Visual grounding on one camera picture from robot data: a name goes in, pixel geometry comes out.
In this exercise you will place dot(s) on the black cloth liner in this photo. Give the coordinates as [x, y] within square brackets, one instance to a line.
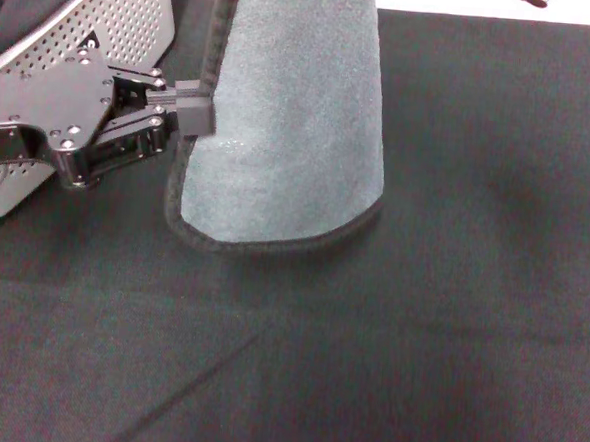
[23, 4]

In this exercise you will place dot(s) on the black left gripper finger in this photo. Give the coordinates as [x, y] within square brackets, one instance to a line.
[196, 120]
[188, 90]

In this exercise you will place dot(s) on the black tablecloth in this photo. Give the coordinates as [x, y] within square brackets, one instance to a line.
[368, 335]

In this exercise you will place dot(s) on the yellow and grey towel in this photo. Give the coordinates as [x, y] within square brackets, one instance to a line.
[290, 130]

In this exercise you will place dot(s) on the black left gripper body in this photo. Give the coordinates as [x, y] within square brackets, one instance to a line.
[47, 95]

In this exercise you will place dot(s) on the grey perforated storage box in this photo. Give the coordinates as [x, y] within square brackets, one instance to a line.
[127, 15]

